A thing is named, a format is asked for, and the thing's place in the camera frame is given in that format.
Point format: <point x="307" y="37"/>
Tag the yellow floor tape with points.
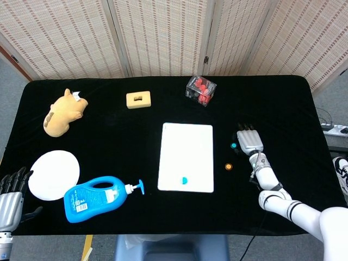
<point x="87" y="248"/>

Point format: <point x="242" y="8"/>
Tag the clear box with red pieces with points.
<point x="201" y="91"/>

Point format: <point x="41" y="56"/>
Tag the teal button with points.
<point x="233" y="145"/>
<point x="184" y="180"/>

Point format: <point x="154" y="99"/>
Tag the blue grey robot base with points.
<point x="171" y="248"/>

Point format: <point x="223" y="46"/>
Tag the white black sneaker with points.
<point x="341" y="171"/>

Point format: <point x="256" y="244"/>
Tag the tan plush animal toy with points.
<point x="62" y="117"/>

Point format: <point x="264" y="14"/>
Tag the yellow sponge block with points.
<point x="138" y="102"/>

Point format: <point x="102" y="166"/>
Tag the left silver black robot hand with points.
<point x="9" y="209"/>

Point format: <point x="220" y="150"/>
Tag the orange button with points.
<point x="229" y="166"/>

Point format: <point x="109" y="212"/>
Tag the woven folding screen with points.
<point x="163" y="35"/>

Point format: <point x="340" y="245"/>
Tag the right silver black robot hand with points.
<point x="250" y="141"/>

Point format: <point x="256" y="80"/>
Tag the black tablecloth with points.
<point x="122" y="141"/>

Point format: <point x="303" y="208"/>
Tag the blue pump bottle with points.
<point x="87" y="204"/>

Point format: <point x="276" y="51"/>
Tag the white rectangular board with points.
<point x="185" y="152"/>

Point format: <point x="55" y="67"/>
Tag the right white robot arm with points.
<point x="299" y="212"/>

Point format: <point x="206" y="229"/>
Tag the white power strip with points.
<point x="335" y="129"/>

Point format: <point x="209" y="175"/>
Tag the white round plate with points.
<point x="54" y="171"/>

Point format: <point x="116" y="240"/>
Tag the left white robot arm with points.
<point x="5" y="244"/>

